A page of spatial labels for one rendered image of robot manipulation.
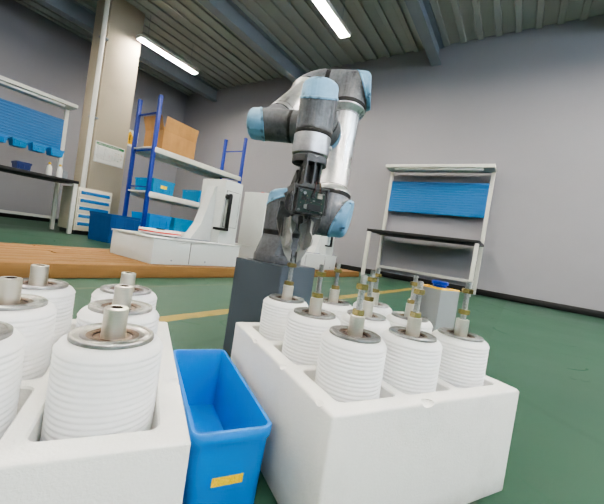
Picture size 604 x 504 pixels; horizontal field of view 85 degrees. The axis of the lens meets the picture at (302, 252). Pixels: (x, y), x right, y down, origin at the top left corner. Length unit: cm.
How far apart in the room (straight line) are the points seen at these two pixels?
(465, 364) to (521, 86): 585
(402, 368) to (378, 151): 601
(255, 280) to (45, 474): 72
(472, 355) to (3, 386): 60
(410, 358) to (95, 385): 40
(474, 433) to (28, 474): 56
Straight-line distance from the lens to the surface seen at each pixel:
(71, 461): 35
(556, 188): 582
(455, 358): 64
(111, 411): 37
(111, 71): 712
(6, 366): 39
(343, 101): 110
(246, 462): 53
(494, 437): 70
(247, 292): 100
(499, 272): 568
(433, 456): 59
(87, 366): 35
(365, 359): 47
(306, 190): 63
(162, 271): 238
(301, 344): 56
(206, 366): 76
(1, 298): 51
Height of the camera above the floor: 37
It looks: 2 degrees down
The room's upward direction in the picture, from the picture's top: 9 degrees clockwise
